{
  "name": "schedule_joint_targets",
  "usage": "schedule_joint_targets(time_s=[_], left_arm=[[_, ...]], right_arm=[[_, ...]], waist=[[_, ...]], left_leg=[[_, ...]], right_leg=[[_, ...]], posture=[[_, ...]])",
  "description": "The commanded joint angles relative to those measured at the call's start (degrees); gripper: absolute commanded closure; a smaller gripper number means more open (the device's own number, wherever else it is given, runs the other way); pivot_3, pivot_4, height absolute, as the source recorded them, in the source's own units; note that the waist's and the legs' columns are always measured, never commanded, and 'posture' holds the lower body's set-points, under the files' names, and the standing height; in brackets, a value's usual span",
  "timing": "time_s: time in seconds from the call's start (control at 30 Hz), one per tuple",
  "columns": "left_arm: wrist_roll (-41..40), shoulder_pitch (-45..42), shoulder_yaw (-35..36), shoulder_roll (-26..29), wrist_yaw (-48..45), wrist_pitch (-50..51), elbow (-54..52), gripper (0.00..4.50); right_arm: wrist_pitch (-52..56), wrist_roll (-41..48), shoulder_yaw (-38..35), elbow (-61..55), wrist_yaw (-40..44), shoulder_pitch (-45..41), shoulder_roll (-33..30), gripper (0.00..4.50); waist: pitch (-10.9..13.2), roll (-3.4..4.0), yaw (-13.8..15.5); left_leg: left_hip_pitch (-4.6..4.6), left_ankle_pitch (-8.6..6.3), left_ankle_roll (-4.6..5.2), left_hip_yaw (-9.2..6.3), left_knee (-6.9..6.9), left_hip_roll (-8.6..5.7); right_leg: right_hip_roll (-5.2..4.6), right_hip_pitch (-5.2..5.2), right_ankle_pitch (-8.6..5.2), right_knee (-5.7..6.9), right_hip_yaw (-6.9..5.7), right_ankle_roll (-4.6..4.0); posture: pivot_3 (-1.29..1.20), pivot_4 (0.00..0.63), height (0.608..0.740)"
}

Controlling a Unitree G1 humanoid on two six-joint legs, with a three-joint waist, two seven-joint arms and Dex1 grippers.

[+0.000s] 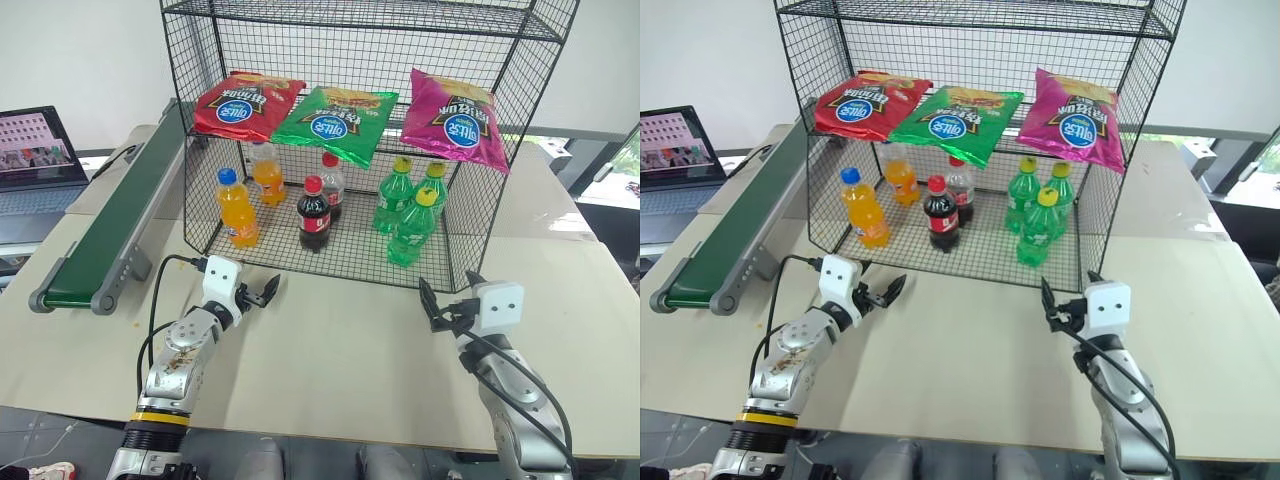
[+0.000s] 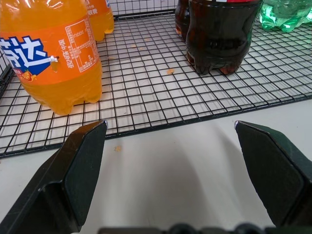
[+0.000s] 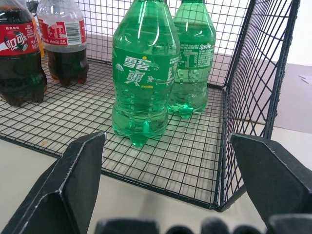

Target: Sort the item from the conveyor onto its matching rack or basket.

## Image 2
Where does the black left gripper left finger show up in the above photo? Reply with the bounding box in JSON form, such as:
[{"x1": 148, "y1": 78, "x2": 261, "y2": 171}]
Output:
[{"x1": 0, "y1": 120, "x2": 108, "y2": 234}]

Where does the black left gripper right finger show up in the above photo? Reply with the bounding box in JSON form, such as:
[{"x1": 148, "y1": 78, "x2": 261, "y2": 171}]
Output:
[{"x1": 234, "y1": 120, "x2": 312, "y2": 227}]

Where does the orange soda bottle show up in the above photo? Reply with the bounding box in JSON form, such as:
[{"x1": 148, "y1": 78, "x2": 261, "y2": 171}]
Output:
[
  {"x1": 0, "y1": 0, "x2": 103, "y2": 116},
  {"x1": 84, "y1": 0, "x2": 115, "y2": 42}
]

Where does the dark cola bottle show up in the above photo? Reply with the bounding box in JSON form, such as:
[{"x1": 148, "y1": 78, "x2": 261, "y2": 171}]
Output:
[
  {"x1": 175, "y1": 0, "x2": 191, "y2": 41},
  {"x1": 185, "y1": 0, "x2": 263, "y2": 75}
]

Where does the green soda bottle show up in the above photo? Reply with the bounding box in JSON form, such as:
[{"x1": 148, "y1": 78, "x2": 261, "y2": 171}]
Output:
[{"x1": 258, "y1": 0, "x2": 312, "y2": 33}]

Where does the black wire mesh rack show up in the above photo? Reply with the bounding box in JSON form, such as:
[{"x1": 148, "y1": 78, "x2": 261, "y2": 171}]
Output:
[{"x1": 0, "y1": 0, "x2": 312, "y2": 159}]

